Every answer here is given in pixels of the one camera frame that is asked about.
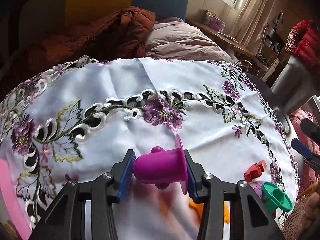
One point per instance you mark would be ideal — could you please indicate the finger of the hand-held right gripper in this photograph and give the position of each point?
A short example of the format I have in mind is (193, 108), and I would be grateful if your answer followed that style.
(311, 128)
(301, 149)

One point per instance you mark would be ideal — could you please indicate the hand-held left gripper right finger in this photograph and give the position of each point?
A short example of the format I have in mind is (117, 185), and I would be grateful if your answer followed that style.
(190, 180)

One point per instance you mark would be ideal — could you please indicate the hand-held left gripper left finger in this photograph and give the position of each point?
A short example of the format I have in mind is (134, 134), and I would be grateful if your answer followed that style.
(126, 172)

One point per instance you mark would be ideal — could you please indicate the magenta plastic toy cup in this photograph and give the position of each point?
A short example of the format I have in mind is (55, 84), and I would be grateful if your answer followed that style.
(160, 167)

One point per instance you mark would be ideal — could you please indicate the purple patterned plastic egg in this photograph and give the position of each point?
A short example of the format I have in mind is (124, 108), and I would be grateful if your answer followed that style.
(257, 188)

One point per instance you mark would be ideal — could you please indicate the pink cardboard box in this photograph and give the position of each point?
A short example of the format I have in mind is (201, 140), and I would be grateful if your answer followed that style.
(10, 197)

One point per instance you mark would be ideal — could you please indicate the pink padded clothing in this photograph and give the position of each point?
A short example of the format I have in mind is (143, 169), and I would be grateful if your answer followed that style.
(297, 117)

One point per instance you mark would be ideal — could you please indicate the orange plastic toy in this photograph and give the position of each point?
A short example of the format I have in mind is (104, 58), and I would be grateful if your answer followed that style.
(196, 206)

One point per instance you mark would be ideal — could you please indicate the grey chair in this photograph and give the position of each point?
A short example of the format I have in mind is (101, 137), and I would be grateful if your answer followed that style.
(297, 80)

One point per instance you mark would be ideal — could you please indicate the red plastic block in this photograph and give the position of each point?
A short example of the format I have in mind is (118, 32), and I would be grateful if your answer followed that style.
(255, 170)

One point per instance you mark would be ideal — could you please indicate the teal green plastic toy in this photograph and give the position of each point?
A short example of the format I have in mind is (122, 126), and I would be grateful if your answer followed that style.
(276, 196)

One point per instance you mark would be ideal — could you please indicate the brown woven seat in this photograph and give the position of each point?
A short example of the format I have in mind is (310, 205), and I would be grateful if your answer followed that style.
(300, 220)

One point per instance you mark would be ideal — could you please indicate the white cluttered shelf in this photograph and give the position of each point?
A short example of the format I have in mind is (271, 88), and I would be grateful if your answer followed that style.
(272, 62)

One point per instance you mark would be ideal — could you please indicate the white floral embroidered tablecloth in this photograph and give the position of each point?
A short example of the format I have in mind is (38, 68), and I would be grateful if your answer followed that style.
(125, 85)

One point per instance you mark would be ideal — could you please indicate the red padded jacket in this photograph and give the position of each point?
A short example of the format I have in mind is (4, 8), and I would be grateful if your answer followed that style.
(307, 40)

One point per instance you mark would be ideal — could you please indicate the wooden shelf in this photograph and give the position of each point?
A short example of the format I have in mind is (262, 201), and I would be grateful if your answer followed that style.
(225, 37)

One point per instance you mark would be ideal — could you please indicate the beige curtain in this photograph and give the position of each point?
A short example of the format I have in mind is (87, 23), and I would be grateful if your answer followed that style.
(255, 10)

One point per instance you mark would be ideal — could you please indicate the pink duvet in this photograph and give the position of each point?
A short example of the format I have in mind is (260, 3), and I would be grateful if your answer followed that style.
(180, 42)

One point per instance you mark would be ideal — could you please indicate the brown quilted jacket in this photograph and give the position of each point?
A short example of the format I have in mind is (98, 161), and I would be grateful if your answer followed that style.
(112, 35)

